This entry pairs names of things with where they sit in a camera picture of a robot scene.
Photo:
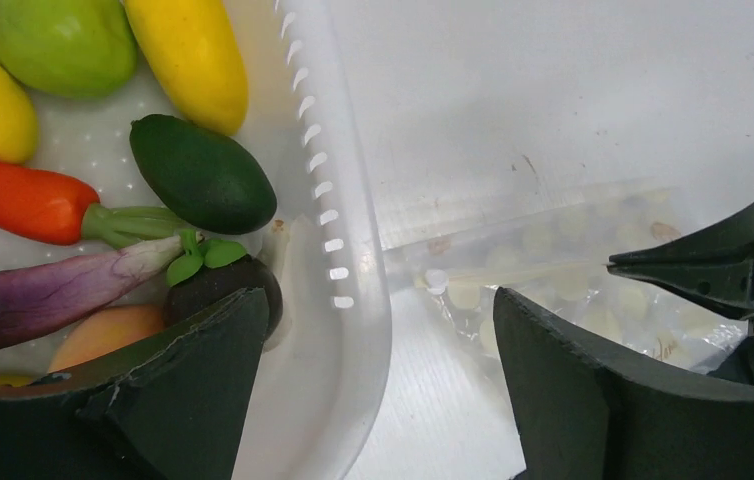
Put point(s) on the dark green toy avocado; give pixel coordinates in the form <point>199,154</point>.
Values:
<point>207,179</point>

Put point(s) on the toy peach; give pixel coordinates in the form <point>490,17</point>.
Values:
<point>106,331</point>

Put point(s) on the long yellow toy squash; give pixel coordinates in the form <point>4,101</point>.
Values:
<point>192,51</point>

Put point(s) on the white plastic colander basket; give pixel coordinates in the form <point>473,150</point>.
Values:
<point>320,380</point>

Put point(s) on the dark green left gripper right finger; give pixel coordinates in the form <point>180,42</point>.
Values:
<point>588,408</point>

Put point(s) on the green toy pepper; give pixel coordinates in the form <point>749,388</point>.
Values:
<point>73,49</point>

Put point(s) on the orange toy carrot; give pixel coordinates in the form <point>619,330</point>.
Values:
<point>58,209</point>

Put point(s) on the dark toy mangosteen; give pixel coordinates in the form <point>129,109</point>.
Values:
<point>211,285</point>

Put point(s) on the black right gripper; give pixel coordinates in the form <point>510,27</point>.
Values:
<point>713,268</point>

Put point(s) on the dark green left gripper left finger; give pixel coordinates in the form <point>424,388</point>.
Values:
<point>171,406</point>

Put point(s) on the purple toy eggplant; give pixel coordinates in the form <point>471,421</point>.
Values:
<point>40,300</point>

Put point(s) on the clear polka dot zip bag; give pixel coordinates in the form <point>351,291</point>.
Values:
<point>557,259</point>

